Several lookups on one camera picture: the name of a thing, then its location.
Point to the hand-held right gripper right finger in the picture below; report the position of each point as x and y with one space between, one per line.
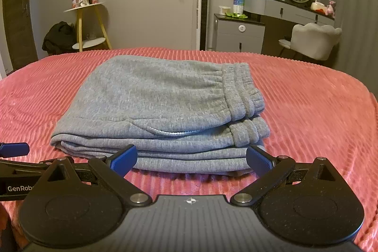
260 160

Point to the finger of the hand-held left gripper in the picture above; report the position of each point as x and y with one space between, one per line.
20 168
14 149

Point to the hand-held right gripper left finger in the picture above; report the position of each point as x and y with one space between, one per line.
124 162

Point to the grey sweat pants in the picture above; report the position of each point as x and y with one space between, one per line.
153 98

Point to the pink ribbed blanket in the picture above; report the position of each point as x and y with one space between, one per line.
310 122

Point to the black bag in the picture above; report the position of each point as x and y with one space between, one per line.
59 36

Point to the grey drawer cabinet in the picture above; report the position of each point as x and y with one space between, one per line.
236 36

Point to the dark wooden door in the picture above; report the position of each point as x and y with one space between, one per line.
17 18

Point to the white upholstered chair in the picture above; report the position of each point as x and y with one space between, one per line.
316 39

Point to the white wooden side table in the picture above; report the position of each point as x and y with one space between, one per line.
79 24

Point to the green leaf-shaped tray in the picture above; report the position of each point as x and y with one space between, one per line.
235 15

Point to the grey vanity desk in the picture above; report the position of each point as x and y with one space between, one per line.
295 14

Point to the small white jar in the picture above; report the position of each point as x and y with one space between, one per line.
223 9

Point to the blue and white box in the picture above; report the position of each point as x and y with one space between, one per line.
239 5

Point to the white tower fan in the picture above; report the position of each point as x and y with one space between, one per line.
202 7

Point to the red and white bowl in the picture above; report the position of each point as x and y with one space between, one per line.
317 6

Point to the pink plush toy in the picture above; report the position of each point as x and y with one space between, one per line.
330 7

